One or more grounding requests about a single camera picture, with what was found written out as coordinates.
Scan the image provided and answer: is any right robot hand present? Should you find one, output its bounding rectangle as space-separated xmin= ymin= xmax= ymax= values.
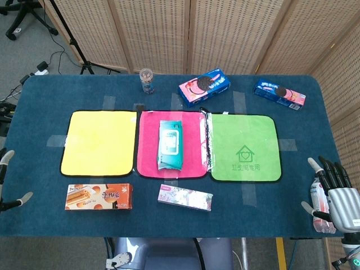
xmin=301 ymin=156 xmax=360 ymax=232

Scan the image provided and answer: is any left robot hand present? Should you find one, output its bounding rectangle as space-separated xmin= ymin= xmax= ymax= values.
xmin=0 ymin=150 xmax=34 ymax=212

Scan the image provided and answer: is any teal wet wipes pack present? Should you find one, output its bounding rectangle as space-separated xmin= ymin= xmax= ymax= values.
xmin=156 ymin=120 xmax=185 ymax=172

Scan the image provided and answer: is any orange wafer roll box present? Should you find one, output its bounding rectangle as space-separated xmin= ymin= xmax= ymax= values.
xmin=65 ymin=183 xmax=134 ymax=211

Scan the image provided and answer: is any small oreo cookie box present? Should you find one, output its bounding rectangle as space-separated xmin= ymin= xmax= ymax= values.
xmin=252 ymin=78 xmax=307 ymax=111

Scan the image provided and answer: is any floral pink slim box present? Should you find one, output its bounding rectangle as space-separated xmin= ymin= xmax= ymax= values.
xmin=157 ymin=184 xmax=214 ymax=212

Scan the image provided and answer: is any large oreo cookie box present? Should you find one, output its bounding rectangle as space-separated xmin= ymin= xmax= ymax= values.
xmin=178 ymin=66 xmax=232 ymax=108

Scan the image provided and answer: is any blue table cover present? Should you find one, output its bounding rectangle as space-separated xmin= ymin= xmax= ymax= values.
xmin=0 ymin=73 xmax=350 ymax=240

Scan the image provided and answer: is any yellow cloth mat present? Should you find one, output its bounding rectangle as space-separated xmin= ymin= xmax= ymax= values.
xmin=60 ymin=110 xmax=138 ymax=178

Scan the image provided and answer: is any green cloth mat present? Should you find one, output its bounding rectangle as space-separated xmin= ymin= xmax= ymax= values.
xmin=208 ymin=113 xmax=283 ymax=183

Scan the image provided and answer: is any white power strip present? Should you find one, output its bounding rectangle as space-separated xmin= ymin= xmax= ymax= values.
xmin=29 ymin=62 xmax=50 ymax=77

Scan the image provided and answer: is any black tripod stand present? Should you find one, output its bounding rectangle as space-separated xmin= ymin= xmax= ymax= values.
xmin=48 ymin=0 xmax=122 ymax=75

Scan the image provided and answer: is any pink cloth mat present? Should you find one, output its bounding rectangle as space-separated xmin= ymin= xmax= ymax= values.
xmin=136 ymin=110 xmax=208 ymax=179

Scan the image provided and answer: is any black office chair base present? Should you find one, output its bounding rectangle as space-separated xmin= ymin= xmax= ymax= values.
xmin=0 ymin=0 xmax=59 ymax=41

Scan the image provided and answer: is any clear snack jar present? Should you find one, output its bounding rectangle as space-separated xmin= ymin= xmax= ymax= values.
xmin=139 ymin=67 xmax=156 ymax=96

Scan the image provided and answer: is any robot torso base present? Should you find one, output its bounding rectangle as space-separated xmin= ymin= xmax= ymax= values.
xmin=105 ymin=237 xmax=234 ymax=270

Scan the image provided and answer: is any wicker folding screen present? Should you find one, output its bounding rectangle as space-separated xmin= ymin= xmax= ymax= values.
xmin=39 ymin=0 xmax=360 ymax=270

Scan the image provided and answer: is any black floor cable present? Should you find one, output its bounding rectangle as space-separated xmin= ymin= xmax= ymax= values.
xmin=0 ymin=39 xmax=79 ymax=102

